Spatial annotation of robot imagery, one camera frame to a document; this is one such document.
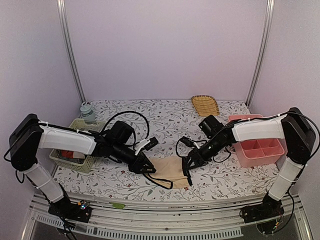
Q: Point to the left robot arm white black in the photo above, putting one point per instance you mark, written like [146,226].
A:
[33,134]

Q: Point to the mint lidded glass jar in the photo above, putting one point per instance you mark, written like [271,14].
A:
[87,113]

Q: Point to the aluminium front rail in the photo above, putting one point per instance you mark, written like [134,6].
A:
[186,220]

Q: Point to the green tape piece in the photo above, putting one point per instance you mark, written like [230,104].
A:
[118,205]

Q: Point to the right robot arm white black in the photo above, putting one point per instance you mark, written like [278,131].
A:
[293,134]

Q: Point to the floral tablecloth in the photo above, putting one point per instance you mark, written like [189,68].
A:
[167,120]

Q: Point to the left aluminium frame post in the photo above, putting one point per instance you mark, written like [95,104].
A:
[62,13]

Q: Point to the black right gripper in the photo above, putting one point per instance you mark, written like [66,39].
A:
[198,160]

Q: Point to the cream perforated laundry basket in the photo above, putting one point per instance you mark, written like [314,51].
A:
[82,162]

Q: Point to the right aluminium frame post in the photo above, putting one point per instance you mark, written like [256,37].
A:
[261,53]

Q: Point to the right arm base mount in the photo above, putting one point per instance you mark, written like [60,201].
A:
[262,211]

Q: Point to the beige garment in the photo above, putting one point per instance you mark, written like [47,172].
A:
[170,173]

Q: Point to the aluminium frame post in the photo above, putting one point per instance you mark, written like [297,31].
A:
[261,53]
[62,13]

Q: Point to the yellow woven bamboo tray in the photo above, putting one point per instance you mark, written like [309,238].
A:
[205,105]

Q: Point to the pink divided organizer box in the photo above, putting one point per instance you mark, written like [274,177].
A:
[257,140]

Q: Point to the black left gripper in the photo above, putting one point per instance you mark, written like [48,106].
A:
[143,161]

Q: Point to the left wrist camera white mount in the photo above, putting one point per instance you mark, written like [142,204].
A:
[145,144]

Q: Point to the red garment in basket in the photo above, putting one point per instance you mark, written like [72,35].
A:
[67,154]

